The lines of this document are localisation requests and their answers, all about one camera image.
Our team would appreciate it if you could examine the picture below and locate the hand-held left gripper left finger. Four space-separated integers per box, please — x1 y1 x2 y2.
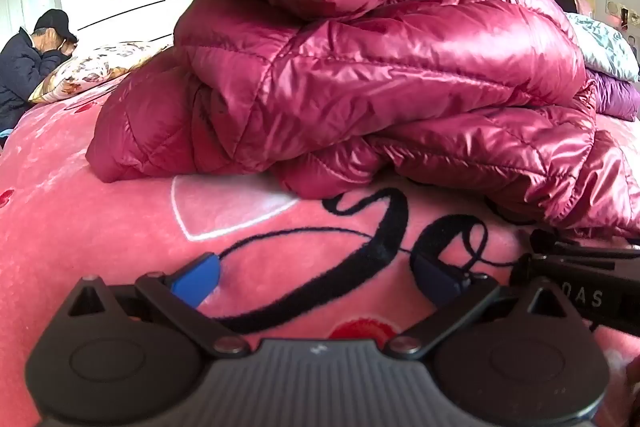
67 252 252 359

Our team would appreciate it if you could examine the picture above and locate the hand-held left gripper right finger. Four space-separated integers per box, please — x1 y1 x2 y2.
384 252 569 361

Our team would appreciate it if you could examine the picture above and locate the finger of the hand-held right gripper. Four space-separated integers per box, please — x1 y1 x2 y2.
509 252 617 290
529 228 640 258

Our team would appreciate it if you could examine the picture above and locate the red down jacket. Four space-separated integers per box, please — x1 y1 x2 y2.
86 0 640 240

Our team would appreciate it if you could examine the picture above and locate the pink printed blanket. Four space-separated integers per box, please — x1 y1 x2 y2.
0 72 640 427

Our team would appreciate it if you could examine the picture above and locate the light blue pillow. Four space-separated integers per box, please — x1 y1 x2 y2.
565 12 640 82

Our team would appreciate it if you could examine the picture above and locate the floral pillow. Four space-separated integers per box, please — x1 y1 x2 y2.
28 41 173 104

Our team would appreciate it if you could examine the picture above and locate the wall socket panel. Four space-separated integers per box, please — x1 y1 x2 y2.
605 0 632 30

